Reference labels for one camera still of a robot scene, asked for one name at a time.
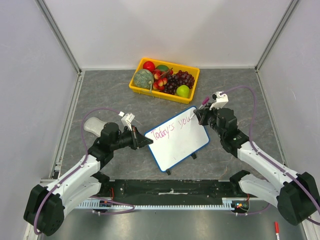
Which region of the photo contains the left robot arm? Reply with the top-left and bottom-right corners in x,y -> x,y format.
23,117 -> 153,236

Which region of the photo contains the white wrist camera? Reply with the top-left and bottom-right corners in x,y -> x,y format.
118,111 -> 135,131
209,91 -> 229,110

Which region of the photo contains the green mango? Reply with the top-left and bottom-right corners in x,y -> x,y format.
156,64 -> 169,72

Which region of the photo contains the dark purple grape bunch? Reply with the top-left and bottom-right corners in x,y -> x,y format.
162,70 -> 195,95

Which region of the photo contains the white whiteboard eraser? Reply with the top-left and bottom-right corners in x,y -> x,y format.
83,117 -> 106,137

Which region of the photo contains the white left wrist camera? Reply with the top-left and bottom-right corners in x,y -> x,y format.
118,111 -> 135,131

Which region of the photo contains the green pear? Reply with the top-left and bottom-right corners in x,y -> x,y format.
176,84 -> 190,98

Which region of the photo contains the red apple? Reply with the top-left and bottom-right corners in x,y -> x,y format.
142,61 -> 156,72

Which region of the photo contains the light blue cable duct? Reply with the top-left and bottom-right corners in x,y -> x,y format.
76,198 -> 244,211

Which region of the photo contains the blue framed whiteboard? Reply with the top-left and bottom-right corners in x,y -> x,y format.
144,106 -> 210,172

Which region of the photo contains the purple capped whiteboard marker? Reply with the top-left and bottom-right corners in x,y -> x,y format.
190,96 -> 210,119

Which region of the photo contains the red cherries cluster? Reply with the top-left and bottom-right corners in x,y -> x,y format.
152,68 -> 173,92

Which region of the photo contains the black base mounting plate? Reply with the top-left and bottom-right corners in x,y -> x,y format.
99,179 -> 246,206

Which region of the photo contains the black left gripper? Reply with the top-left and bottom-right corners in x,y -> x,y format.
111,125 -> 152,151

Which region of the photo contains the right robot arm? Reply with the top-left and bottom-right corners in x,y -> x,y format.
193,105 -> 320,226

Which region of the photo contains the green netted melon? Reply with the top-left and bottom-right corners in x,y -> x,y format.
133,69 -> 154,89

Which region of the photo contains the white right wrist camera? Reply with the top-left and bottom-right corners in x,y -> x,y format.
209,91 -> 229,110

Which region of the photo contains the yellow plastic fruit tray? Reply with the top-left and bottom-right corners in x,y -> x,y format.
129,58 -> 200,104

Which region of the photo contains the red marker pen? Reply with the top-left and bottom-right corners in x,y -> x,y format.
274,221 -> 280,240

